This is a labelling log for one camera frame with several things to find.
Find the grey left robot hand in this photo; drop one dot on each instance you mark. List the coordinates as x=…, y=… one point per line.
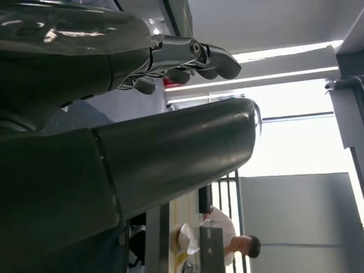
x=171, y=150

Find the black window railing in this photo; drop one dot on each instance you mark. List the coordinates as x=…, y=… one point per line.
x=237, y=196

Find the person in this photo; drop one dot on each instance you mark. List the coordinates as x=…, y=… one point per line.
x=221, y=233

